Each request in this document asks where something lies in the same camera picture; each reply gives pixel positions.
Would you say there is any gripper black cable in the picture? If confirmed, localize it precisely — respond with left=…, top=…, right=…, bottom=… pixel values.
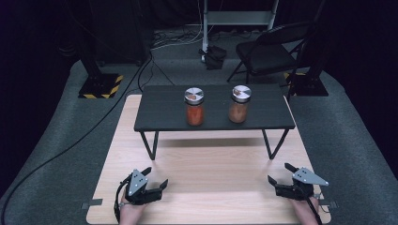
left=297, top=184, right=324, bottom=225
left=113, top=175, right=131, bottom=224

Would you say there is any bundle of floor cables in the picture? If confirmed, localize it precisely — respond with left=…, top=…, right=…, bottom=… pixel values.
left=151, top=27, right=205, bottom=51

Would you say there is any long black floor cable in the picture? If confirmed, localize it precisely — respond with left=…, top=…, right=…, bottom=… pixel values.
left=0, top=51, right=155, bottom=225

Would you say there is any black yellow striped stand base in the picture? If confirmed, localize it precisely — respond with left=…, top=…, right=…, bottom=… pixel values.
left=78, top=55, right=124, bottom=100

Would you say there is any grey tape strip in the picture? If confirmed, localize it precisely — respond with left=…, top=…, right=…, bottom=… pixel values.
left=81, top=198, right=104, bottom=210
left=319, top=200, right=339, bottom=210

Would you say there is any black bag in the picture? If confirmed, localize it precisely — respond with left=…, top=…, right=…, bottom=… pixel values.
left=199, top=45, right=227, bottom=70

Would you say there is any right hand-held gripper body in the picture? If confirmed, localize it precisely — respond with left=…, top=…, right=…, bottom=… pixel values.
left=274, top=166, right=330, bottom=202

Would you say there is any grey metal stand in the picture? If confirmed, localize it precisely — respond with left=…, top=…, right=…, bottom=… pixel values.
left=201, top=0, right=280, bottom=62

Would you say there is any person's left hand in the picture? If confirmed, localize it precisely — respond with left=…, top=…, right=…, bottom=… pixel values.
left=119, top=194, right=147, bottom=225

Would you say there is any black shelf with metal legs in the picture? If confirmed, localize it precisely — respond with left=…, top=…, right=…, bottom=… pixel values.
left=133, top=83, right=297, bottom=161

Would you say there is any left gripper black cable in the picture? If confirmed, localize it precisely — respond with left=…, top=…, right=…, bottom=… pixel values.
left=113, top=175, right=131, bottom=224

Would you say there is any brown spice jar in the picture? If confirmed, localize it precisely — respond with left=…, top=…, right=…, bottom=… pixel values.
left=227, top=84, right=253, bottom=124

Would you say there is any person's right hand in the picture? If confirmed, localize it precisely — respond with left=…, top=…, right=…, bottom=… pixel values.
left=288, top=196, right=321, bottom=225

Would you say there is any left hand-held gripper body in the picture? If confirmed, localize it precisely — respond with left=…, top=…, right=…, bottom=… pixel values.
left=124, top=169, right=164, bottom=206

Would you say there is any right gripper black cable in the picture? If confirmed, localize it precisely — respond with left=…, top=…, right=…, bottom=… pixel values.
left=297, top=184, right=324, bottom=225

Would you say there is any black folding chair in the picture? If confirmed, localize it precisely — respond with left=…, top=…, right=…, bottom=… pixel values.
left=226, top=20, right=317, bottom=86

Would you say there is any red spice jar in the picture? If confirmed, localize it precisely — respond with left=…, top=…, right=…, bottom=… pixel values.
left=183, top=86, right=206, bottom=128

